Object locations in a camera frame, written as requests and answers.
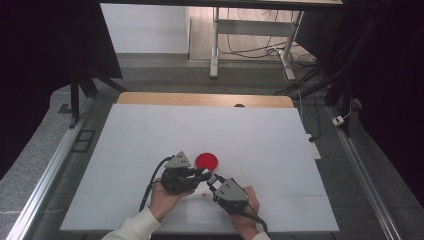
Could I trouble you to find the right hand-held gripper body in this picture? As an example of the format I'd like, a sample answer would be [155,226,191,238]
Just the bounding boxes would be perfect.
[212,177,252,216]

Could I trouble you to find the person's right hand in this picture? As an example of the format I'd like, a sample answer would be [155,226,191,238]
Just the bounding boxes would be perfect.
[229,185,261,240]

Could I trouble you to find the black curtain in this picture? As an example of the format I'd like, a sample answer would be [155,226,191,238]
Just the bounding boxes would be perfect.
[294,0,424,208]
[0,0,124,179]

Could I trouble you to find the person's left hand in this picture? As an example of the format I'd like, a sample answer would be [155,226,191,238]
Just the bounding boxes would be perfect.
[148,181,196,223]

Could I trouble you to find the tangle of black floor cables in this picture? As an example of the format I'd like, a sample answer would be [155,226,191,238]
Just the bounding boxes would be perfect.
[218,8,318,69]

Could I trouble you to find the large white board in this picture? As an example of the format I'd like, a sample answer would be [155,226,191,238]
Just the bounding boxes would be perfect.
[59,103,340,233]

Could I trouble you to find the black metal stand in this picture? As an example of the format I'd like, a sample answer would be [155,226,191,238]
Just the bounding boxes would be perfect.
[68,74,128,130]
[274,64,355,138]

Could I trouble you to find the white power strip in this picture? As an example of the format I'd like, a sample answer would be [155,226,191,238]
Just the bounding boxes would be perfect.
[306,133,322,160]

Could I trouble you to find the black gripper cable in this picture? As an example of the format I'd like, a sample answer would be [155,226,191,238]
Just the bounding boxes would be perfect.
[233,203,269,234]
[138,155,176,213]

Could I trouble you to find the black power strip cable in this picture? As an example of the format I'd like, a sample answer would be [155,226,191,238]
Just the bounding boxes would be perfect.
[298,89,323,142]

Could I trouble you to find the white paper sheet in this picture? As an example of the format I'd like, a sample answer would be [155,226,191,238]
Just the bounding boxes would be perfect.
[186,190,222,224]

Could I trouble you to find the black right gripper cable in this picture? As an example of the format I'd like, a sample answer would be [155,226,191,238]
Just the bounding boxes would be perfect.
[233,203,269,234]

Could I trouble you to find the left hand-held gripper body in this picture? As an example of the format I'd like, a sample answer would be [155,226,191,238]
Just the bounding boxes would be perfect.
[161,150,198,195]

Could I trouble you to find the aluminium rail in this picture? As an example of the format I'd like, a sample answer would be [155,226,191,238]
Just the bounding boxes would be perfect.
[326,105,403,240]
[6,96,96,240]

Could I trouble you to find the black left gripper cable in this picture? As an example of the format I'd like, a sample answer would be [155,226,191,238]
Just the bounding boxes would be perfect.
[138,155,176,213]

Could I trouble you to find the wooden table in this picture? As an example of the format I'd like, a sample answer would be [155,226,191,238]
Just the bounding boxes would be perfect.
[116,91,295,109]

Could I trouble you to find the white-legged desk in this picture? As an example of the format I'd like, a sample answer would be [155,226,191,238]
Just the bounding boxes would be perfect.
[99,0,344,81]

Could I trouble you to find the round red ink pad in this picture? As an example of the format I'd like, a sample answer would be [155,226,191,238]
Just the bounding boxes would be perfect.
[195,152,220,172]

